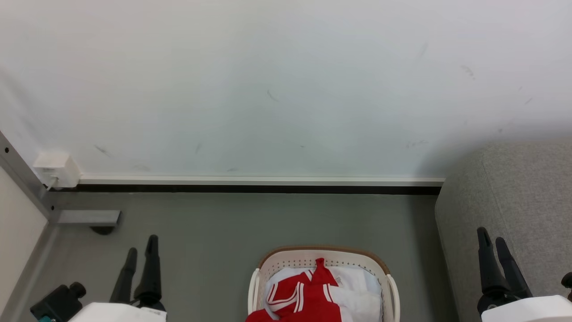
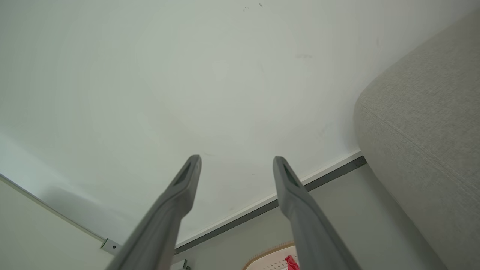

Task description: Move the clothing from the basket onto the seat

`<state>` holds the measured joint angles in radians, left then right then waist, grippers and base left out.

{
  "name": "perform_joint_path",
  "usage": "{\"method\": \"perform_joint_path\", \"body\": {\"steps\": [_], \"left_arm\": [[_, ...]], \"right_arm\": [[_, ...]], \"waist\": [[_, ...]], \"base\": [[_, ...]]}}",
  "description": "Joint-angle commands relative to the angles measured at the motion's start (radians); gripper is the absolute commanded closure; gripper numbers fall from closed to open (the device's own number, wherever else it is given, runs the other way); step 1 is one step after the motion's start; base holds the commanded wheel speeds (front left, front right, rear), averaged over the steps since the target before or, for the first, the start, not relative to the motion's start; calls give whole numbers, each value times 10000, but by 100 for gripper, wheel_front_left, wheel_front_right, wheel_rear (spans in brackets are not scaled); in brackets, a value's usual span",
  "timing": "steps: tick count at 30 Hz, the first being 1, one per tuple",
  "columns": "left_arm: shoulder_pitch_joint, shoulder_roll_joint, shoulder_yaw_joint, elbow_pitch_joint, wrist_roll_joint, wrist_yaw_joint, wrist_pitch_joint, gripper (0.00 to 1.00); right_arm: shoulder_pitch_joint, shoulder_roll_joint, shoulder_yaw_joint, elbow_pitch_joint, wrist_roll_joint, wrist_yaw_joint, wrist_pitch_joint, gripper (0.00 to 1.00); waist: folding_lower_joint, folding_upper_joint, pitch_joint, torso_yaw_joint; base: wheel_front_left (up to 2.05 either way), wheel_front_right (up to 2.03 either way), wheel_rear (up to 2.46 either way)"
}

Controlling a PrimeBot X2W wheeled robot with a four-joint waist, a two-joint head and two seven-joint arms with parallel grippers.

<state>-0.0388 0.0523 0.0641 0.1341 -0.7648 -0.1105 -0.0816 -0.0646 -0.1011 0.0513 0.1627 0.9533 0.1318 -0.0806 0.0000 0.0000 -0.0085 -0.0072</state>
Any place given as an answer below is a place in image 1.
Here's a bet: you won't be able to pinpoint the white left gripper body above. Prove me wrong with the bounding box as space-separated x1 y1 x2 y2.
67 302 168 322

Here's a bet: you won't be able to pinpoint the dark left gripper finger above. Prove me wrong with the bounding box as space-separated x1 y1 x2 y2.
133 234 167 312
110 247 138 305

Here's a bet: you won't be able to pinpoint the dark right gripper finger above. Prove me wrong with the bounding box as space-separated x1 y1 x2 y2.
495 237 533 299
476 227 511 296

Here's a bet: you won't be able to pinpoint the white perforated laundry basket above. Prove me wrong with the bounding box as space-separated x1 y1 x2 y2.
247 245 401 322

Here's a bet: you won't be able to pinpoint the red jersey with white stripes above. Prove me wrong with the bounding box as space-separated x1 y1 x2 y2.
245 258 344 322

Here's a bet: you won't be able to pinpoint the white wall socket box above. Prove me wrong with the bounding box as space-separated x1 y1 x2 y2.
33 153 82 191

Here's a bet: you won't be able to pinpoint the beige partition panel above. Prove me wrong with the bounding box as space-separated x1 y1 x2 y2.
0 166 49 314

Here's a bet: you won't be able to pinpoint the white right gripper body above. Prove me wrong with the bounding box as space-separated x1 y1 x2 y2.
477 293 572 322

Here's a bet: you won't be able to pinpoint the white and black baseboard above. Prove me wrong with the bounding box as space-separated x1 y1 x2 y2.
49 175 446 196

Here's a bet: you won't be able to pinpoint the grey fabric sofa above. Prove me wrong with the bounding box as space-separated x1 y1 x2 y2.
435 140 572 322

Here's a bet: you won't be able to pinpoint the white clothes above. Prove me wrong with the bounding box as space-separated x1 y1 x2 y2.
265 266 384 322

